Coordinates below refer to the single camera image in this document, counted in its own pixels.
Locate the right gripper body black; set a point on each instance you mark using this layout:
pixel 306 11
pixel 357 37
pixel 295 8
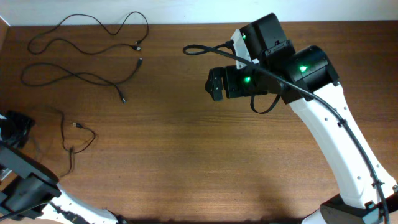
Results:
pixel 245 83

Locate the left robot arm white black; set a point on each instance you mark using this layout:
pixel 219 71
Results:
pixel 35 192

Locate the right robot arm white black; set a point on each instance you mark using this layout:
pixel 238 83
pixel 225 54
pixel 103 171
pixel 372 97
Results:
pixel 267 63

